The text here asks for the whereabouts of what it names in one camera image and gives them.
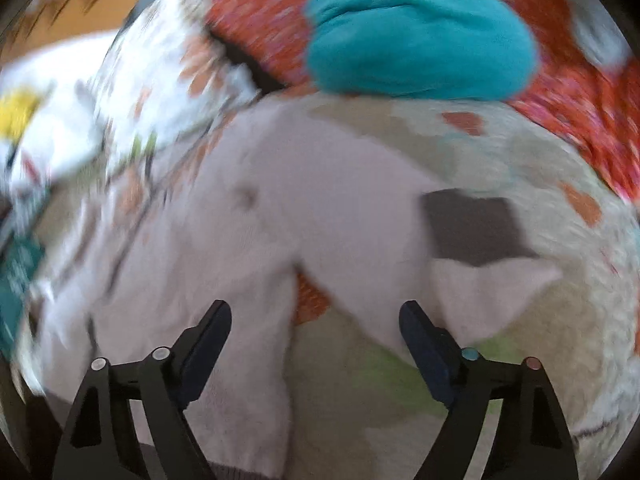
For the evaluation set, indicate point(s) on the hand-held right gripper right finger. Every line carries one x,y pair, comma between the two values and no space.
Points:
425,350

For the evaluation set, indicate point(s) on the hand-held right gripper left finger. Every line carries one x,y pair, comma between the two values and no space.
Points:
207,350

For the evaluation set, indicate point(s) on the pale pink garment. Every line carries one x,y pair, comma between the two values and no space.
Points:
325,200

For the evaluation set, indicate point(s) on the fuzzy patchwork blanket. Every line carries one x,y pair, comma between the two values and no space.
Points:
550,310

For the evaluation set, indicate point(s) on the teal box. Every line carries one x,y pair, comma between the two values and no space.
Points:
17,280

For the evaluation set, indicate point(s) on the white plastic bag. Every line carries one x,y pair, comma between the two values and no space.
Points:
60,135

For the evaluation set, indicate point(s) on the white floral cloth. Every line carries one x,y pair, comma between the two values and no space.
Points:
160,85

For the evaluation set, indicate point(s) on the red patterned blanket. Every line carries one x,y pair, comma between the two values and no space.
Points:
575,100

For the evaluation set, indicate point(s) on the yellow bag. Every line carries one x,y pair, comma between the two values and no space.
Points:
15,112

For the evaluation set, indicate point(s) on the teal cloth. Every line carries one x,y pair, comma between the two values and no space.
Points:
420,40

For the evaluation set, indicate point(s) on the wooden furniture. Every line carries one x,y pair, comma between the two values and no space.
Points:
75,10

